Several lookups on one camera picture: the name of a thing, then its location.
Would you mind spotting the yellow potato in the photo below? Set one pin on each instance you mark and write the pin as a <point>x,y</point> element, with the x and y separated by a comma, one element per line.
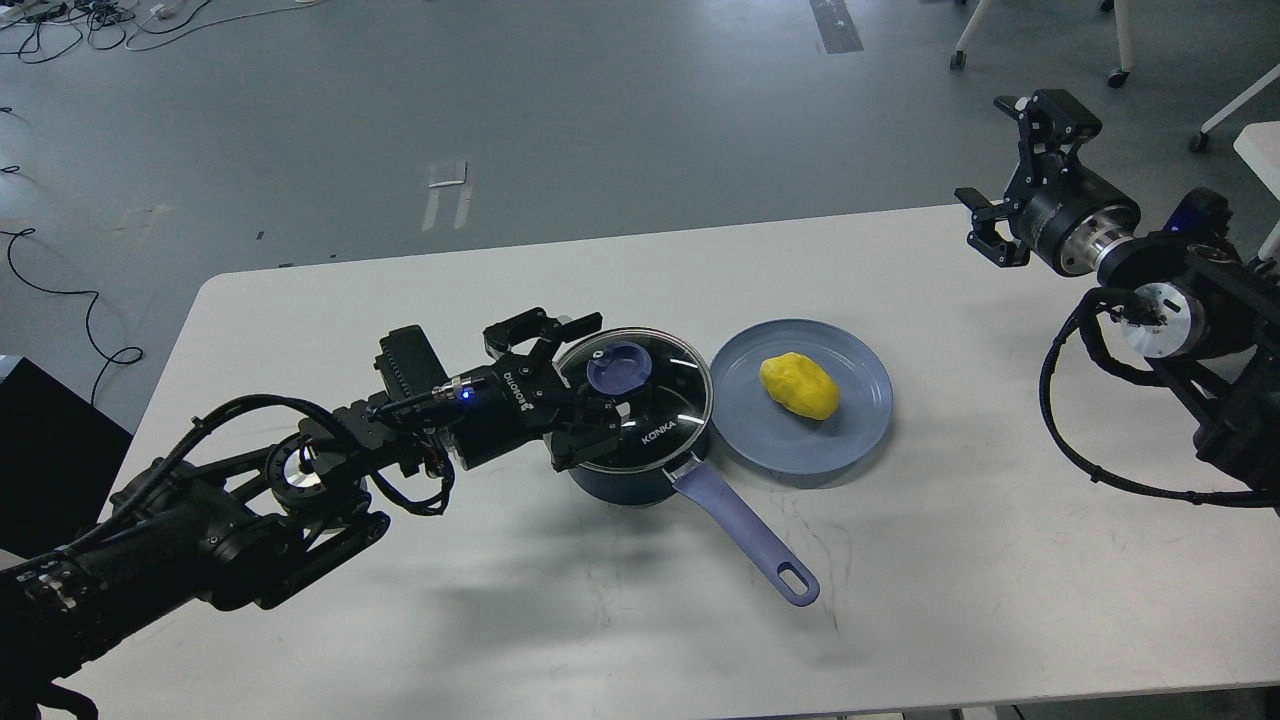
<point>801,385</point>

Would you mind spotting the glass pot lid blue knob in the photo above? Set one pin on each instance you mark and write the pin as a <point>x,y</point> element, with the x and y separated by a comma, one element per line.
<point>658,390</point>

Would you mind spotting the blue round plate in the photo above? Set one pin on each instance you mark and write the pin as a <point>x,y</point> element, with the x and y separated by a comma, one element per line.
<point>769,436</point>

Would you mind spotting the white table leg right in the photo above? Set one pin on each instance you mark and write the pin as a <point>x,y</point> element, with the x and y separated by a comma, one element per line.
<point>1235,151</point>

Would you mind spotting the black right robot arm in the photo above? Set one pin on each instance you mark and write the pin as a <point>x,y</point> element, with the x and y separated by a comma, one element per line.
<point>1178,308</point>

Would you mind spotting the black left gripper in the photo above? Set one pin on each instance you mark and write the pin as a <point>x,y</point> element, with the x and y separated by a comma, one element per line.
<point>512,402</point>

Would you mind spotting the dark blue saucepan purple handle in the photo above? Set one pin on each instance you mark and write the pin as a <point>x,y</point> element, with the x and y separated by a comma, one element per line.
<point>691,476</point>

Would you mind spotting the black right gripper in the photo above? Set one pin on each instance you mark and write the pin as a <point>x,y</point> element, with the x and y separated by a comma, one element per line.
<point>1075,215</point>

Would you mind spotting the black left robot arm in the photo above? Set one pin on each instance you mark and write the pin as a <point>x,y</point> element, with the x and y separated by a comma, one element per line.
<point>266,494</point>

